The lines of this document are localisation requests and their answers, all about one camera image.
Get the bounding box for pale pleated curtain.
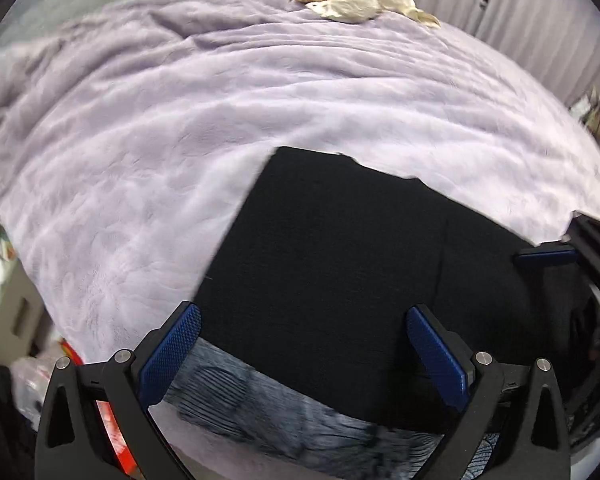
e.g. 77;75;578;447
395;0;600;107

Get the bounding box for dark cloth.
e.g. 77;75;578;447
0;355;37;480

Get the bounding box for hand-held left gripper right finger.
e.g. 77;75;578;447
405;304;572;480

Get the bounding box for grey furry blanket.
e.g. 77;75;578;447
165;337;506;480

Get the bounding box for beige bedside cabinet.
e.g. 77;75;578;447
0;260;52;357

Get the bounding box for red and white plastic bag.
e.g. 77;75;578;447
10;339;133;477

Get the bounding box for purple plush blanket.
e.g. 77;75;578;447
0;0;600;480

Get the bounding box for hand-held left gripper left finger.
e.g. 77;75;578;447
34;301;203;480

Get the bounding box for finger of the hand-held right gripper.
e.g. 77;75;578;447
512;245;583;267

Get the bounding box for black pants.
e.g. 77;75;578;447
195;146;600;436

